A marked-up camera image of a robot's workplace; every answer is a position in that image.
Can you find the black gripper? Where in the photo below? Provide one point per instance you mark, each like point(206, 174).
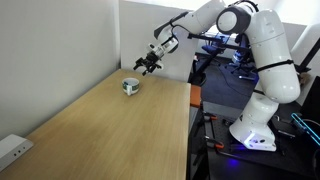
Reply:
point(151, 63)

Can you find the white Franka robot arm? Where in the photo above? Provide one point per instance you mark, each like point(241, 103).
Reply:
point(273, 60)

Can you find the white mug with green band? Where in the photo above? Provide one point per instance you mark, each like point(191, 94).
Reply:
point(134, 87)

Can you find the white partition panel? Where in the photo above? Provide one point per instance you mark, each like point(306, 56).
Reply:
point(133, 36)

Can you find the orange seat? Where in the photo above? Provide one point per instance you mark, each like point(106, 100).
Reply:
point(195, 96)

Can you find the orange black clamp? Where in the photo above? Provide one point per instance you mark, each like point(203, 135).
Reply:
point(215, 143)
point(210, 117)

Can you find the blue office chair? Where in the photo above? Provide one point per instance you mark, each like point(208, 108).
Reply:
point(238, 65)

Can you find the white rectangular box device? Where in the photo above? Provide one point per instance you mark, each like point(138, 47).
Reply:
point(11, 148)

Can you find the computer case with blue light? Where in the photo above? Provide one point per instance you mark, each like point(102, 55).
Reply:
point(305, 128)

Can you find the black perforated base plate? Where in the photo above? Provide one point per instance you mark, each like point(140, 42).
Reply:
point(293, 160)

